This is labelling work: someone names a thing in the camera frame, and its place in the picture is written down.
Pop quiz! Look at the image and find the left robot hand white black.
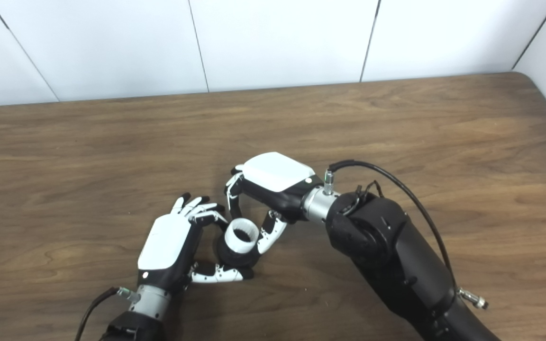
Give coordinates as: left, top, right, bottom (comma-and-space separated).
137, 192, 255, 292

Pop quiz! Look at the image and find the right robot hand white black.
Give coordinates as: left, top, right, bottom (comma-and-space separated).
224, 152, 324, 254

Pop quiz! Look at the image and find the white ring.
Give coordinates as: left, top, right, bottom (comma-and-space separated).
224, 217, 260, 252

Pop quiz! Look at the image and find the round black part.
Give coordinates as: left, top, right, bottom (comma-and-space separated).
215, 234, 262, 269

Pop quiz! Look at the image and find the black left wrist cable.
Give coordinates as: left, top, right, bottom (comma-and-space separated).
74, 286, 140, 341

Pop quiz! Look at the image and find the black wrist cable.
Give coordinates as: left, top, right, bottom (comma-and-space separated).
74, 286, 140, 341
327, 160, 490, 310

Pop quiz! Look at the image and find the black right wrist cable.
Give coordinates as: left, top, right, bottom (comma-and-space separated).
327, 160, 490, 310

